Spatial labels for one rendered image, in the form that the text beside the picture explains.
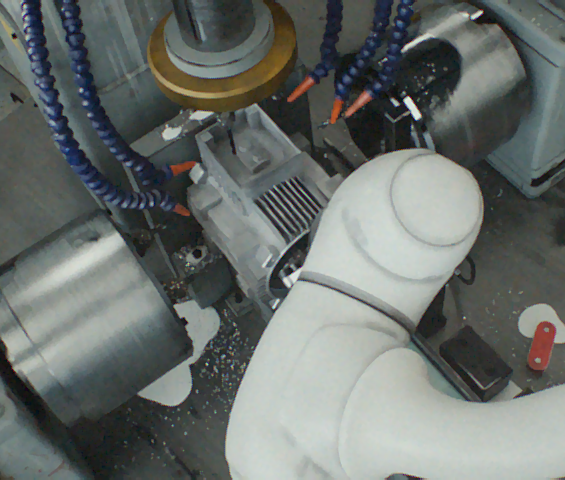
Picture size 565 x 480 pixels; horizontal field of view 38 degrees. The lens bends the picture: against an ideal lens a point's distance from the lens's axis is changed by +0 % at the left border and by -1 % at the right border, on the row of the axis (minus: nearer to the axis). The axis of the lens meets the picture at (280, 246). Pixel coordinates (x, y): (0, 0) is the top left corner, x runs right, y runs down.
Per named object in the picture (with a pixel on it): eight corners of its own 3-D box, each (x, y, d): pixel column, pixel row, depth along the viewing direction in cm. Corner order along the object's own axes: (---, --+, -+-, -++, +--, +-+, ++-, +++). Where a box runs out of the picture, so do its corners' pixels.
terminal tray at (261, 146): (202, 167, 121) (192, 136, 115) (261, 131, 123) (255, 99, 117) (246, 220, 115) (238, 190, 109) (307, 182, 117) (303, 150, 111)
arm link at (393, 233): (344, 152, 73) (278, 283, 70) (403, 100, 57) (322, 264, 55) (448, 210, 74) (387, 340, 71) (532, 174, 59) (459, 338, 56)
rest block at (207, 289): (184, 287, 142) (169, 251, 132) (217, 265, 144) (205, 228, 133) (202, 311, 139) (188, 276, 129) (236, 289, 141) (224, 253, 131)
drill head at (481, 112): (296, 157, 140) (281, 51, 119) (477, 43, 149) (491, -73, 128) (390, 255, 128) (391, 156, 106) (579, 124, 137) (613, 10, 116)
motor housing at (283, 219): (198, 237, 133) (172, 166, 117) (294, 178, 137) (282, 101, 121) (266, 326, 123) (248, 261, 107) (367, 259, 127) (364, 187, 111)
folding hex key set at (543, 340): (537, 323, 131) (538, 318, 130) (557, 329, 130) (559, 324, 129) (523, 370, 127) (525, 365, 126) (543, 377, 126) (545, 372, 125)
